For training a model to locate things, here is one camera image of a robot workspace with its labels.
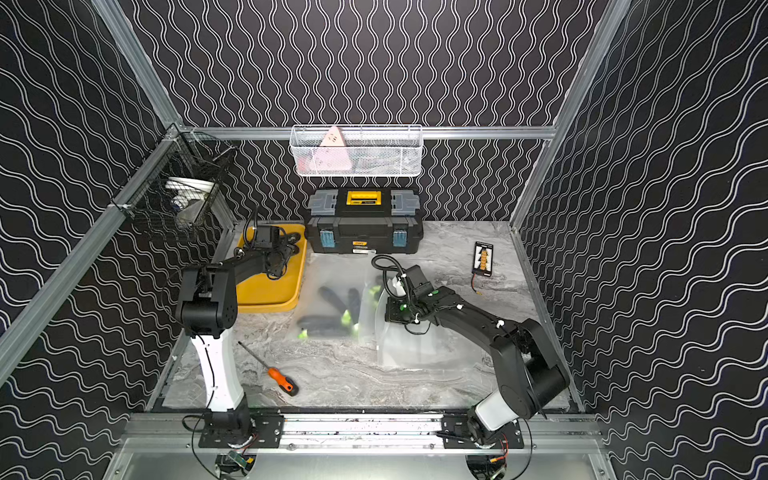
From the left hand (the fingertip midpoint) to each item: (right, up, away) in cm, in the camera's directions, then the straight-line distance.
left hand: (285, 248), depth 106 cm
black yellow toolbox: (+28, +9, -8) cm, 31 cm away
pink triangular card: (+20, +28, -17) cm, 38 cm away
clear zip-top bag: (+18, -16, -11) cm, 26 cm away
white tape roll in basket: (-17, +15, -26) cm, 35 cm away
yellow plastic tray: (-1, -14, -15) cm, 21 cm away
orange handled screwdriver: (+9, -36, -26) cm, 46 cm away
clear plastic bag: (+32, -5, -32) cm, 46 cm away
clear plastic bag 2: (+48, -30, -17) cm, 59 cm away
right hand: (+35, -19, -18) cm, 44 cm away
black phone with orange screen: (+70, -4, +1) cm, 71 cm away
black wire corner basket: (-29, +30, -12) cm, 43 cm away
